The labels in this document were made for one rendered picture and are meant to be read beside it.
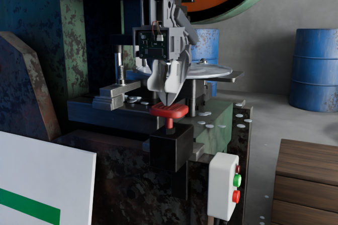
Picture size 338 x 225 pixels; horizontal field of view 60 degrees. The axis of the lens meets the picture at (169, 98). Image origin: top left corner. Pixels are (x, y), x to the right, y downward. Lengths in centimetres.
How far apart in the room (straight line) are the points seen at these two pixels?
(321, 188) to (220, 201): 68
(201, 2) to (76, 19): 52
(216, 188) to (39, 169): 53
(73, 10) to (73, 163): 44
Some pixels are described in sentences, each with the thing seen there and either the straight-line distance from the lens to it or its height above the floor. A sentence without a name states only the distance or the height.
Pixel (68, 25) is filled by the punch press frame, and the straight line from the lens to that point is 93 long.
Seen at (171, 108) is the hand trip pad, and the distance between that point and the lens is 57.
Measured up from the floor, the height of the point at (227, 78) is 78.
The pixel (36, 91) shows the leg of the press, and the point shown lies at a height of 73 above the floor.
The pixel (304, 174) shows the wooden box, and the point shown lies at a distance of 130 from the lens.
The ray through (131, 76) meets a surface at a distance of 92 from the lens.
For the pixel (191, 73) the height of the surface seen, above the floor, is 78.
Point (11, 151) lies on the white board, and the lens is 104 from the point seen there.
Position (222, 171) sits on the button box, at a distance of 66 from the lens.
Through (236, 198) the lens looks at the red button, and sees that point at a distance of 71.
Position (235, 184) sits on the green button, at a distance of 69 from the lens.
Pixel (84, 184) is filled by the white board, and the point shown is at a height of 50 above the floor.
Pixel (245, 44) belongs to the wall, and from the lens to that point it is 423.
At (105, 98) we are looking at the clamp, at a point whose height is 73.
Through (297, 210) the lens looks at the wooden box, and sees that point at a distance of 137.
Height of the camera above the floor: 92
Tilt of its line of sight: 14 degrees down
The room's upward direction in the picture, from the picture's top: straight up
